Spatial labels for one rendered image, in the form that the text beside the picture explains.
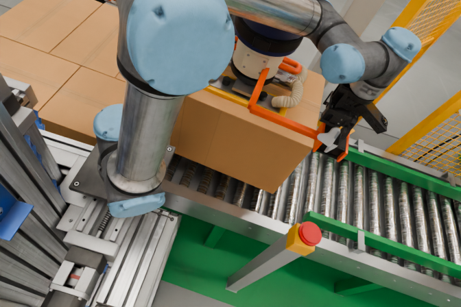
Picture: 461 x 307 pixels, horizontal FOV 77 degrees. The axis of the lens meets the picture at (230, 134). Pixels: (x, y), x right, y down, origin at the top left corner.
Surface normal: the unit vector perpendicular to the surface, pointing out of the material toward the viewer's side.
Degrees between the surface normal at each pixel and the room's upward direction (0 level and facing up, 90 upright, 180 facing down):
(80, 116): 0
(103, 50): 0
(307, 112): 0
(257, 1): 73
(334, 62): 90
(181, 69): 83
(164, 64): 83
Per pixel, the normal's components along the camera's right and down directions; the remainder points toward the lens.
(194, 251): 0.22, -0.56
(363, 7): -0.27, 0.75
